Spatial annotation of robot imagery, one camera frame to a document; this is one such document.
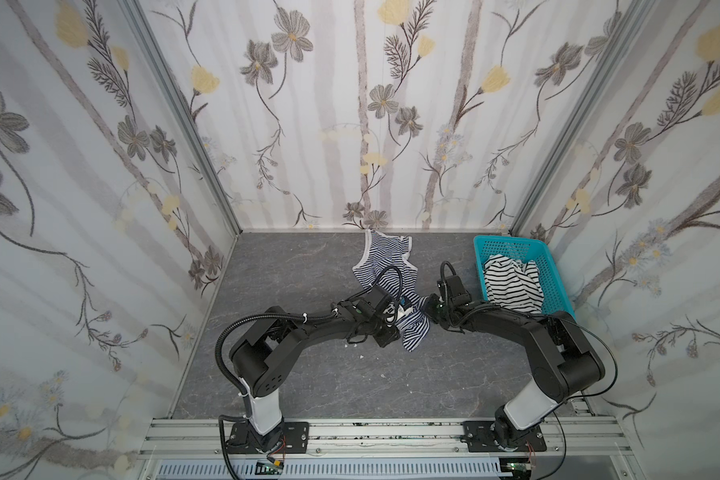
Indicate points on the blue white striped tank top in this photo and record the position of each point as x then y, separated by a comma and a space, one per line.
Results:
390, 254

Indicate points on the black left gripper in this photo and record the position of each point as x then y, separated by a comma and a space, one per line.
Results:
387, 321

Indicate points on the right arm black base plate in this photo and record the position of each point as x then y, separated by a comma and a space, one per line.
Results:
489, 436

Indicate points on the black white striped tank top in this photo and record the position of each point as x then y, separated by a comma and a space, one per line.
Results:
513, 284

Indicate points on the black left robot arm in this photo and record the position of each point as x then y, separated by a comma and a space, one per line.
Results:
258, 352

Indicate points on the white slotted cable duct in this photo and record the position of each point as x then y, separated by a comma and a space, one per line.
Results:
390, 468

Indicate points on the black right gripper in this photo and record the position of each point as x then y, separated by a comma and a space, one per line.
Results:
434, 311

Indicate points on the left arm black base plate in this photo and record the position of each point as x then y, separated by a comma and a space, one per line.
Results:
288, 438

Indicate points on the teal plastic basket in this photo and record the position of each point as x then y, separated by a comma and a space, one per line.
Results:
525, 251

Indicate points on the aluminium mounting rail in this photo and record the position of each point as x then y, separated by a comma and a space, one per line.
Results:
381, 438

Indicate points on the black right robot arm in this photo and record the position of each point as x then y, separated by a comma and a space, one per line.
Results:
561, 359

